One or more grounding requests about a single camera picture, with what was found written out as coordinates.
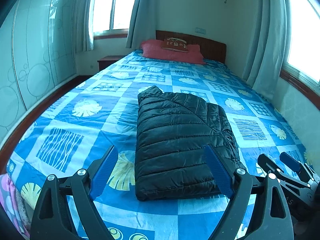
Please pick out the wooden bed frame side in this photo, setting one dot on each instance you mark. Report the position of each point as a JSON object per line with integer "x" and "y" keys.
{"x": 11, "y": 140}

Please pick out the wooden nightstand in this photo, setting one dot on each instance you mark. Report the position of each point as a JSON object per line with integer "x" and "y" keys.
{"x": 106, "y": 61}

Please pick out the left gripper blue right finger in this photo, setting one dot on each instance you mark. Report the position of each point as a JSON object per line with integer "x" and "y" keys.
{"x": 270, "y": 218}

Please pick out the blue patterned bed sheet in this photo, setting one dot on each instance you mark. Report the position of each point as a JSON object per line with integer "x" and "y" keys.
{"x": 103, "y": 111}

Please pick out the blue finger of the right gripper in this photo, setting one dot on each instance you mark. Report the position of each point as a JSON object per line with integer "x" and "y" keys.
{"x": 293, "y": 164}
{"x": 271, "y": 169}

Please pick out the grey window curtain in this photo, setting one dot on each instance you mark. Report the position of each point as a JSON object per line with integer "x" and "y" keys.
{"x": 142, "y": 24}
{"x": 264, "y": 61}

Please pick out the grey left window curtain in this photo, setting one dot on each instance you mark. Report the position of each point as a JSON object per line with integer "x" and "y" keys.
{"x": 142, "y": 24}

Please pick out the black quilted down jacket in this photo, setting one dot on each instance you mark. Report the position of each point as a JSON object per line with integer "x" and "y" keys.
{"x": 172, "y": 131}

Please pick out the small embroidered brown cushion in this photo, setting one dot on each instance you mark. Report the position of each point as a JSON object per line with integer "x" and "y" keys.
{"x": 175, "y": 44}

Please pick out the colourful dotted blanket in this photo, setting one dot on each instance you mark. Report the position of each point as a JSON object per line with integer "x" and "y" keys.
{"x": 14, "y": 206}

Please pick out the white sliding wardrobe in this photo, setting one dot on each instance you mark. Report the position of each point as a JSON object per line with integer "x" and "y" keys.
{"x": 36, "y": 55}

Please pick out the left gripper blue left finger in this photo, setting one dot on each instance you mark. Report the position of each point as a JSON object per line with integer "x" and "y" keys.
{"x": 52, "y": 217}

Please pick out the dark wooden headboard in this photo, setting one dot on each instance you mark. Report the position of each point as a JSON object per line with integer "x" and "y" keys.
{"x": 210, "y": 49}

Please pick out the red pillow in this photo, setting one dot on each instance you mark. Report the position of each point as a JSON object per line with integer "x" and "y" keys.
{"x": 153, "y": 49}

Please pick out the grey right window curtain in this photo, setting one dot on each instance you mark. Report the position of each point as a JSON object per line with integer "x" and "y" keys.
{"x": 264, "y": 61}

